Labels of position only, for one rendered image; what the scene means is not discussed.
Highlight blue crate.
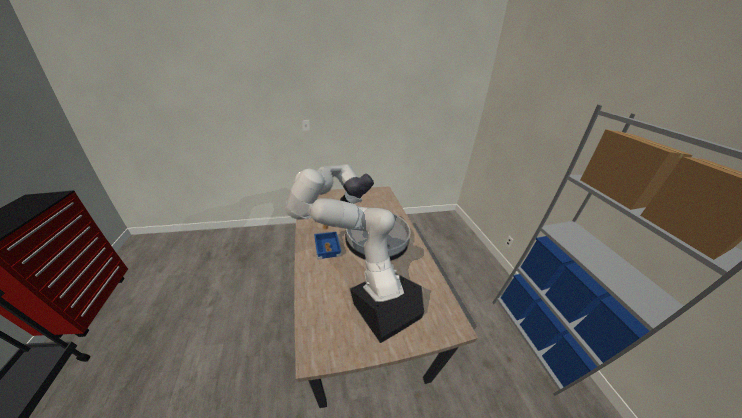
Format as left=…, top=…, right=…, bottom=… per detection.
left=314, top=232, right=341, bottom=260

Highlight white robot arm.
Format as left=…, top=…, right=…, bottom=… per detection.
left=284, top=164, right=404, bottom=301

